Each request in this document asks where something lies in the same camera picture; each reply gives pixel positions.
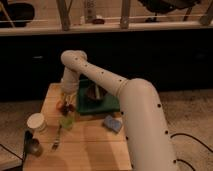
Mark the black office chair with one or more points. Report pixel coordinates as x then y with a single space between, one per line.
20 13

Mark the green plastic cup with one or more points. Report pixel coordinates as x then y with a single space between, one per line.
66 122

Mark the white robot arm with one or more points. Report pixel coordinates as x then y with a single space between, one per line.
148 140

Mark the blue sponge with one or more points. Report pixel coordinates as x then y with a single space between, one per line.
112 124

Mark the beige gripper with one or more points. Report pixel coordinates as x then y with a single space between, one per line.
69 84

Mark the dark bowl in tray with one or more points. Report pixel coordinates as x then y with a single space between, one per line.
95 92

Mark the orange fruit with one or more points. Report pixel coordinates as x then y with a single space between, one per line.
59 105

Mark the green plastic tray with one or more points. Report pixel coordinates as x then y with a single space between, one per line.
86 104

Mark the metal fork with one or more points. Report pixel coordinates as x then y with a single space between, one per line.
57 139

